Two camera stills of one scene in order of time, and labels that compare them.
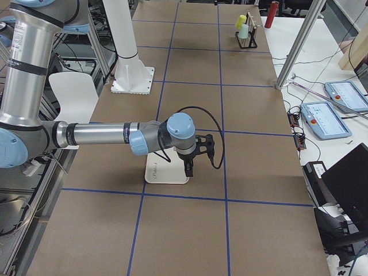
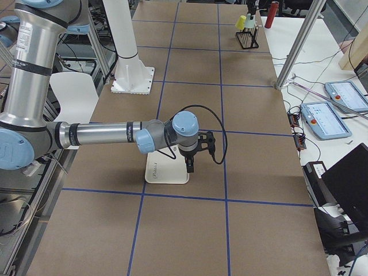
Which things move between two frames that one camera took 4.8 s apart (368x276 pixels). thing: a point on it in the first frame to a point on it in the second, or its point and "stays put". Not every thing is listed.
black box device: (321, 194) stays put
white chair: (78, 98) stays put
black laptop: (347, 181) stays put
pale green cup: (244, 33) to (249, 23)
